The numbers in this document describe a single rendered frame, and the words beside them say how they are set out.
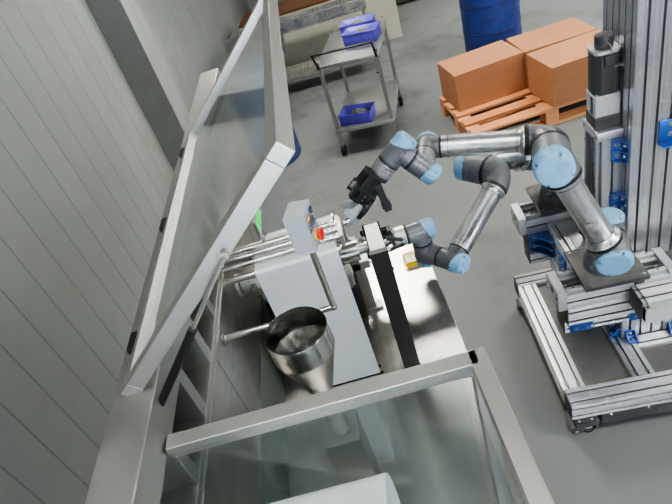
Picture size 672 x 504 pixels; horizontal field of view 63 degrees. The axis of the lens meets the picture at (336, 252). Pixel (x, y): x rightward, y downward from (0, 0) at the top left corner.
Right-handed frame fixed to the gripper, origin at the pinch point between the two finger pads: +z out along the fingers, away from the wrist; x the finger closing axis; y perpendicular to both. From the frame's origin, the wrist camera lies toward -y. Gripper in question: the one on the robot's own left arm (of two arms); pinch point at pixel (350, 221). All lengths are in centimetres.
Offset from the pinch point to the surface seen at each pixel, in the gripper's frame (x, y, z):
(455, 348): 35, -42, 7
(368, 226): 31.4, 9.6, -15.4
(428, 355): 35, -36, 14
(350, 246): 27.7, 8.3, -5.4
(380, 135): -316, -122, 51
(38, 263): -73, 85, 131
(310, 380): 79, 23, 1
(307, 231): 60, 36, -21
